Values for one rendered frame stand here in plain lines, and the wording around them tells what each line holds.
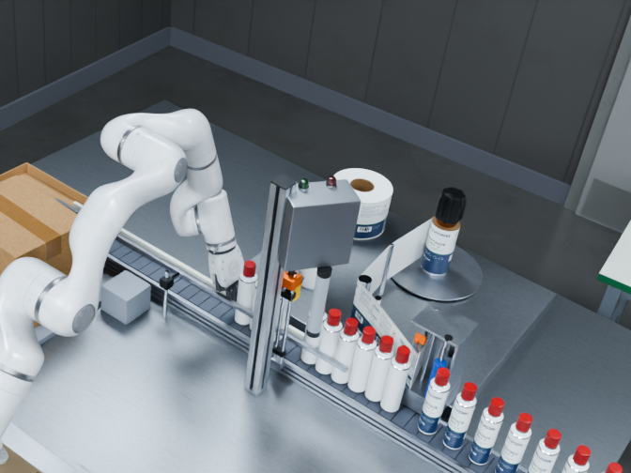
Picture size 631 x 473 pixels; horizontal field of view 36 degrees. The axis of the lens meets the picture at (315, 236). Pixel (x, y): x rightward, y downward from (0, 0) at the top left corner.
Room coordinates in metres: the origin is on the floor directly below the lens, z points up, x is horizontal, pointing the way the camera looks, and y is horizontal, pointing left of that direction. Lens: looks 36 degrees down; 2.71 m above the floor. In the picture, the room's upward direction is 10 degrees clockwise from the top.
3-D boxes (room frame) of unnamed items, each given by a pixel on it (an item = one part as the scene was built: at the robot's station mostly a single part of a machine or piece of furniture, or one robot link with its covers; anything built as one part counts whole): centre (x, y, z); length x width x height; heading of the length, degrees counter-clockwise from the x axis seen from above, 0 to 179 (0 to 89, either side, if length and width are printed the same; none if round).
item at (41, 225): (2.07, 0.80, 0.99); 0.30 x 0.24 x 0.27; 58
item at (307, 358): (1.95, -0.04, 0.98); 0.05 x 0.05 x 0.20
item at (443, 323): (1.89, -0.36, 1.14); 0.14 x 0.11 x 0.01; 61
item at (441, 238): (2.45, -0.38, 1.04); 0.09 x 0.09 x 0.29
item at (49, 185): (2.49, 0.93, 0.85); 0.30 x 0.26 x 0.04; 61
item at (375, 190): (2.64, -0.12, 0.95); 0.20 x 0.20 x 0.14
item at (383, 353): (1.85, -0.22, 0.98); 0.05 x 0.05 x 0.20
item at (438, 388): (1.77, -0.37, 0.98); 0.05 x 0.05 x 0.20
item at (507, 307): (2.34, -0.27, 0.86); 0.80 x 0.67 x 0.05; 61
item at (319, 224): (1.88, 0.01, 1.38); 0.17 x 0.10 x 0.19; 116
